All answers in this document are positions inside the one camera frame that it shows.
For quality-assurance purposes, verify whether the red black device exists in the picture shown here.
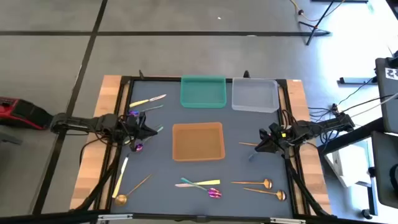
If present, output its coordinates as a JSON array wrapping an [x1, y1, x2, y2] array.
[[0, 96, 53, 131]]

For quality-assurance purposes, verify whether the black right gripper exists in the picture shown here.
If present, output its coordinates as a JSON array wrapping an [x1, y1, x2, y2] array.
[[254, 123, 292, 160]]

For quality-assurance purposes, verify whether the clear plastic bin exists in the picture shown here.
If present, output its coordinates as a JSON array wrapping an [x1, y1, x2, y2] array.
[[231, 77, 280, 113]]

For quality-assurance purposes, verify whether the yellow floor cable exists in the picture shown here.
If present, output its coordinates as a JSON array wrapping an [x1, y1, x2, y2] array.
[[290, 0, 346, 23]]

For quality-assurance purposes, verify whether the grey cable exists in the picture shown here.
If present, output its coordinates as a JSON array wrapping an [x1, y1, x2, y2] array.
[[349, 92, 398, 119]]

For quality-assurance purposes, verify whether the grey power strip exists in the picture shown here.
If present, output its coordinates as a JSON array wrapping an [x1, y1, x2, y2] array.
[[338, 76, 379, 85]]

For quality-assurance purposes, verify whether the black cart with sticker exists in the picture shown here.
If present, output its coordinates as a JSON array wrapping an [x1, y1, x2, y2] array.
[[374, 57, 398, 134]]

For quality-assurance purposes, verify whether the black aluminium table frame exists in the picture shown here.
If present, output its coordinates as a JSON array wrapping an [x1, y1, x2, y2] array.
[[70, 70, 333, 224]]

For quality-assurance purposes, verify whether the white box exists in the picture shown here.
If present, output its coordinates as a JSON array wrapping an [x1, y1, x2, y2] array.
[[325, 139, 373, 188]]

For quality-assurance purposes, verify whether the black tripod stand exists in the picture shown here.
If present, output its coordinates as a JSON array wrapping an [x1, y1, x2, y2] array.
[[298, 0, 332, 46]]

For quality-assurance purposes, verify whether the dark grey equipment case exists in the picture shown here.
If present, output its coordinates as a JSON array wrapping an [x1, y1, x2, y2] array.
[[371, 130, 398, 209]]

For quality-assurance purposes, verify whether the green plastic bin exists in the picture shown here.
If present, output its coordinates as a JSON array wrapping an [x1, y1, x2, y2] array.
[[180, 75, 228, 109]]

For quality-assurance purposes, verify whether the black cable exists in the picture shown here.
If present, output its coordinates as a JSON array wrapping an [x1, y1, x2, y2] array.
[[337, 77, 379, 106]]

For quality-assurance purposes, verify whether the orange plastic bin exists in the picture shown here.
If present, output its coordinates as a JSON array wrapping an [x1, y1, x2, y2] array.
[[172, 121, 226, 162]]

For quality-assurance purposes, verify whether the yellow-handled table knife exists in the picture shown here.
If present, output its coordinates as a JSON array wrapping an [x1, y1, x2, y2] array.
[[174, 179, 221, 189], [129, 94, 167, 108], [111, 154, 130, 199]]

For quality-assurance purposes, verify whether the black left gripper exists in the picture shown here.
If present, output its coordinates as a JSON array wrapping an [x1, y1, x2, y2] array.
[[119, 111, 159, 152]]

